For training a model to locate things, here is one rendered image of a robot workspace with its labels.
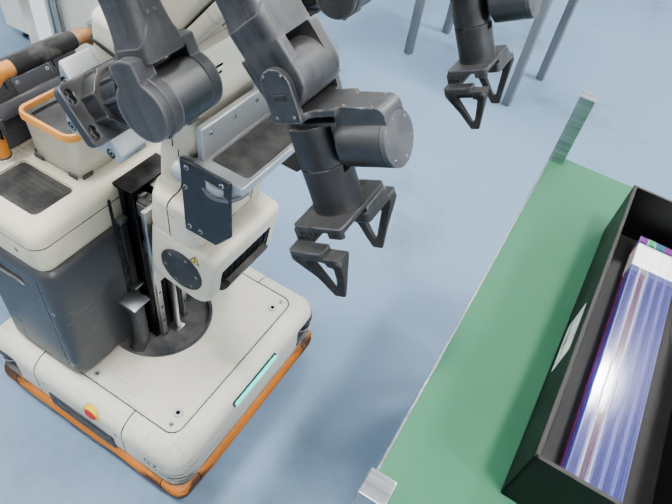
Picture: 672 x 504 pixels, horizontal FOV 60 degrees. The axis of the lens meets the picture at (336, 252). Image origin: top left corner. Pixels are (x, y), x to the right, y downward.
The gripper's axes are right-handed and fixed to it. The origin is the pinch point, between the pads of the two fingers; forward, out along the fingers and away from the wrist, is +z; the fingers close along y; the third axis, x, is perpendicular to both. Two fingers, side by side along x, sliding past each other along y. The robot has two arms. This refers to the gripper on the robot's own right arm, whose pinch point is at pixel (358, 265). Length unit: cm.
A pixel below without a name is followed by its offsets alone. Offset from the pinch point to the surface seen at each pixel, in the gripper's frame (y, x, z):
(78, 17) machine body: 123, 215, -13
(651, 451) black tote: 8.2, -31.5, 32.9
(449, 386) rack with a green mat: 2.3, -7.1, 22.2
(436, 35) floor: 288, 125, 65
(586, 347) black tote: 19.6, -21.1, 27.9
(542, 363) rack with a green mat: 13.9, -16.3, 26.8
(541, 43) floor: 329, 75, 90
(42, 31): 85, 184, -17
